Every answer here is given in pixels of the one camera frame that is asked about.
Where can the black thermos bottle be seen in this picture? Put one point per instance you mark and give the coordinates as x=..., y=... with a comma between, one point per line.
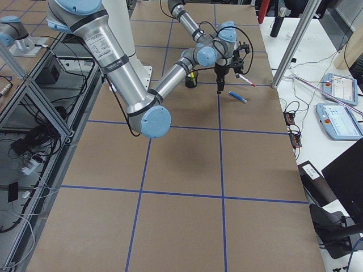
x=278, y=22

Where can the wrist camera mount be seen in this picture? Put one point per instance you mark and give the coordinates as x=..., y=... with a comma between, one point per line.
x=243, y=46

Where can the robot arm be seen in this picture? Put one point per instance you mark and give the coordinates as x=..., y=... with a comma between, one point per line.
x=219, y=48
x=145, y=113

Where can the upper teach pendant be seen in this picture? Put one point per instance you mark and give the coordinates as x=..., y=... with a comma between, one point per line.
x=344, y=88

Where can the red marker pen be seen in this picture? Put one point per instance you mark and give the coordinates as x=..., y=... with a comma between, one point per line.
x=240, y=76

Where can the black mesh pen cup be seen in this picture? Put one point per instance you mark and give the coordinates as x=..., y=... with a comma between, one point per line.
x=188, y=82

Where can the aluminium frame post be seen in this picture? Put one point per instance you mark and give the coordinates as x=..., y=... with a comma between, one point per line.
x=297, y=36

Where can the blue marker pen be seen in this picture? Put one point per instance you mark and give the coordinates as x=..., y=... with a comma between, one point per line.
x=235, y=95

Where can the lower teach pendant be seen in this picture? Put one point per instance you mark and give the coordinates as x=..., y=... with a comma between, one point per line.
x=338, y=122

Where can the teach pendant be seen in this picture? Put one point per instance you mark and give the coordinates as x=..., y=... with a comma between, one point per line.
x=344, y=88
x=338, y=122

